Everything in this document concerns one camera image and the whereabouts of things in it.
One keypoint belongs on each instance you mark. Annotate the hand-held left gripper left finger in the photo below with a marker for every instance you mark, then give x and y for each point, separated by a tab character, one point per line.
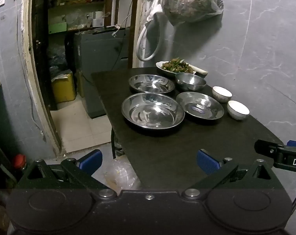
92	162

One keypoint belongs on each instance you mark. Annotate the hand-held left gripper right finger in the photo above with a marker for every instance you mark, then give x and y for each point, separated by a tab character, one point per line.
208	162

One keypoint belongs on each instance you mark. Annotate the white ceramic bowl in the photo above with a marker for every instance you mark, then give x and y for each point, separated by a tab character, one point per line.
238	109
221	93

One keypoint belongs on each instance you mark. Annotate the steel plate with blue sticker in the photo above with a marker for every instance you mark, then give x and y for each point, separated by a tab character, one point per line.
200	105

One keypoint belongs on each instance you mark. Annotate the large steel plate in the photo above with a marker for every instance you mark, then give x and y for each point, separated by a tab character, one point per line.
152	112

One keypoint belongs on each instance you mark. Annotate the steel bowl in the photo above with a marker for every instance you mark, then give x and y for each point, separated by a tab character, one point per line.
190	81

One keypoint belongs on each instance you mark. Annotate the clear plastic bag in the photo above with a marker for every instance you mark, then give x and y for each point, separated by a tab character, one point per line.
121	175

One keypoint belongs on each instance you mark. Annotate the red-capped bottle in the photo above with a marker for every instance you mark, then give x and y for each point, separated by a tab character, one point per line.
18	161

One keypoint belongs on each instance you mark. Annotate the yellow jerrycan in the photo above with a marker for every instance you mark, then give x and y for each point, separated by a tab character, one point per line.
64	89

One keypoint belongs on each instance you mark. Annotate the white leek stalk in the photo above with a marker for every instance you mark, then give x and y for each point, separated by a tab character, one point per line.
199	69

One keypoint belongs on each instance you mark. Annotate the grey cabinet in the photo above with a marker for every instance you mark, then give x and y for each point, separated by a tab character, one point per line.
101	66

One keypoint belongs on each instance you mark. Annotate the stir-fried green vegetables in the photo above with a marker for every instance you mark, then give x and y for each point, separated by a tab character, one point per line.
176	65

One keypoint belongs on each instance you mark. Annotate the white oval plate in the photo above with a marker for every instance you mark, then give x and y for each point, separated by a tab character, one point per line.
160	66

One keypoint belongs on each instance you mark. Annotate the green box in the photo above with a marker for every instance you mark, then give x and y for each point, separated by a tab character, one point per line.
57	27

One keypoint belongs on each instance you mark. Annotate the small white box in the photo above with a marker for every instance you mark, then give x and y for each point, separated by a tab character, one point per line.
98	19

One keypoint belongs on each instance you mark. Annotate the wooden shelf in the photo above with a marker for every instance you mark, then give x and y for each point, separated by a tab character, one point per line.
77	3

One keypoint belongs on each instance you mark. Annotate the plastic bag of greens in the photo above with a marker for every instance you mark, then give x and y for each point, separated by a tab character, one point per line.
190	1

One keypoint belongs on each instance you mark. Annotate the wooden door frame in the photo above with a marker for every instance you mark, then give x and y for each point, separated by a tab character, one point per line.
30	61

